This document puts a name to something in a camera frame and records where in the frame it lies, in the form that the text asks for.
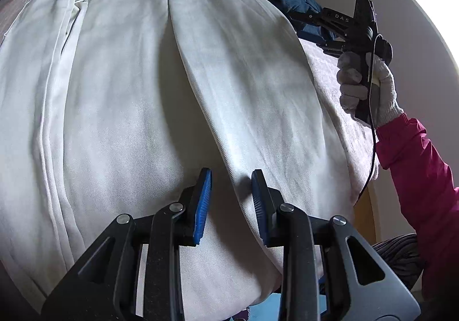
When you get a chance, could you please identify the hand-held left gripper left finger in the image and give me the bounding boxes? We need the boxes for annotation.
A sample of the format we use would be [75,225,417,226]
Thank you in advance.
[41,167,213,321]

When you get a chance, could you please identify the window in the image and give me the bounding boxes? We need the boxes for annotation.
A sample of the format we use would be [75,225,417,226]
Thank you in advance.
[394,0,459,72]

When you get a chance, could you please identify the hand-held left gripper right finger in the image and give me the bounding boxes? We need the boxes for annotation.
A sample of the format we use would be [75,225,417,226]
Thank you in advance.
[251,169,422,321]

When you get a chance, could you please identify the dark quilted cloth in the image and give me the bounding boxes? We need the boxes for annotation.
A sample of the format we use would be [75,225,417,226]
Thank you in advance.
[371,233,427,293]

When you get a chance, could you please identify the white and blue jacket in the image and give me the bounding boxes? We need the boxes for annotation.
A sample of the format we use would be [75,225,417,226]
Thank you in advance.
[0,0,356,312]

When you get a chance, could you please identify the person's right hand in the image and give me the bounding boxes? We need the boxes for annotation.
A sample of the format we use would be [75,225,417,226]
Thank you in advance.
[336,50,405,128]

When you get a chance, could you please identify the person's right forearm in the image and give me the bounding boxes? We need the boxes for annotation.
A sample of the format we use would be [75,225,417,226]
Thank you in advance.
[375,113,459,309]

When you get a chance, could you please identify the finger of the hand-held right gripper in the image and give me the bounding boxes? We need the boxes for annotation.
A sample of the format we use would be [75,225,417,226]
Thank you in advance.
[289,9,338,39]
[315,39,348,57]

